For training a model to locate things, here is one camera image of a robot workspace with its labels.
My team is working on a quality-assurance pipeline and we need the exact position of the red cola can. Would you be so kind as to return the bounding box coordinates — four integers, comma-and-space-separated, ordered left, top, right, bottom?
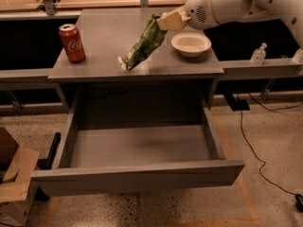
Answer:
59, 24, 86, 63

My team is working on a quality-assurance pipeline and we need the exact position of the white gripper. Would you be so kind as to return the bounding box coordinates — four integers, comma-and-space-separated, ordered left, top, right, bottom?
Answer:
157, 0, 219, 31

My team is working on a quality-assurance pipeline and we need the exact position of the grey cabinet with top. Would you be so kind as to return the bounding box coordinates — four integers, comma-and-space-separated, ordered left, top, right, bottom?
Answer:
48, 9, 223, 129

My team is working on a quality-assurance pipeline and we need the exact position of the grey side rail shelf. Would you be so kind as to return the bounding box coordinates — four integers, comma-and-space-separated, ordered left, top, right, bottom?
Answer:
219, 59, 302, 80

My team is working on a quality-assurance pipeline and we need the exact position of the green jalapeno chip bag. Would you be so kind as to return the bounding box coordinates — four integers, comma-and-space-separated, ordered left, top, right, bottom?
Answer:
118, 13, 167, 71

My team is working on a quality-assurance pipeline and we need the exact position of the open grey top drawer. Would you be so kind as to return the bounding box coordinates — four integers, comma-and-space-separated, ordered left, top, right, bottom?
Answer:
29, 88, 246, 198

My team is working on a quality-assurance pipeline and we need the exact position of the black bar on floor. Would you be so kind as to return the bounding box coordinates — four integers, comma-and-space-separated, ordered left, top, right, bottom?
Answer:
38, 132, 61, 169

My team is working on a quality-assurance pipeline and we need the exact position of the white paper bowl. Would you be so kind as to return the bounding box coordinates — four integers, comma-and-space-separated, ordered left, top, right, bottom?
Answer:
171, 32, 212, 58

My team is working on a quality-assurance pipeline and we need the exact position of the black floor cable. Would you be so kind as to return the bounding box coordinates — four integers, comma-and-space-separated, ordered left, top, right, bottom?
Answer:
236, 93, 303, 198

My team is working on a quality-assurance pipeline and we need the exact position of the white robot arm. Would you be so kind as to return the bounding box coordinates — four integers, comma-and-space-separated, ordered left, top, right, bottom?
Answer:
157, 0, 303, 47

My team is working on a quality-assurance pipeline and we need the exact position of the clear sanitizer bottle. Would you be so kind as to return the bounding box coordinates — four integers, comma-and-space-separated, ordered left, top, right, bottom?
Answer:
250, 43, 267, 65

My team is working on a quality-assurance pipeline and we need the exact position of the black power adapter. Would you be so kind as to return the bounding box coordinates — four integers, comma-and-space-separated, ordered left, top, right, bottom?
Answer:
295, 194, 303, 213

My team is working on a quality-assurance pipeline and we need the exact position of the brown cardboard box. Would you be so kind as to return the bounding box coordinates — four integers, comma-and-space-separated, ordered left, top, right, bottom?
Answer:
0, 127, 39, 227

